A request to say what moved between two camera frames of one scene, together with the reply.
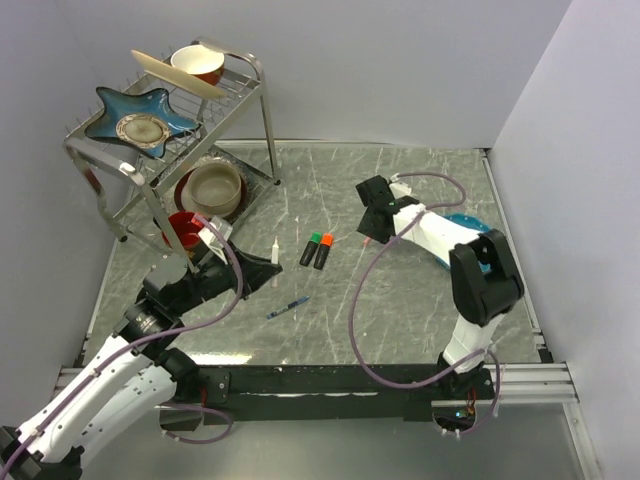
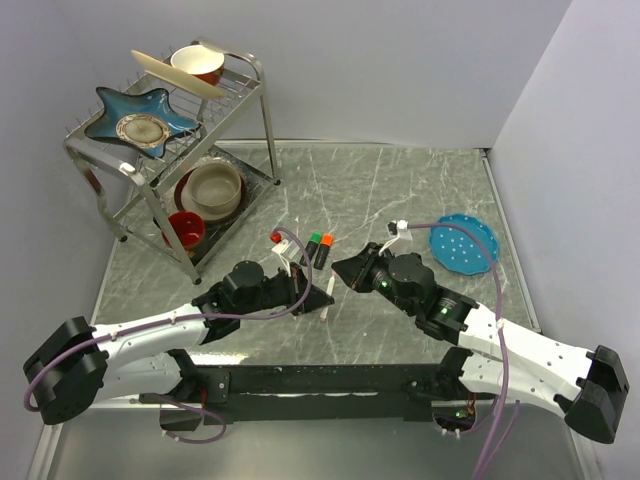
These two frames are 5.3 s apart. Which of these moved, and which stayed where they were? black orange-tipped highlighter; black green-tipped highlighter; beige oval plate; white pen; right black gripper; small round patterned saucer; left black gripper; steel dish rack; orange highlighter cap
Moved: left black gripper; white pen; right black gripper
Stayed: orange highlighter cap; beige oval plate; steel dish rack; small round patterned saucer; black orange-tipped highlighter; black green-tipped highlighter
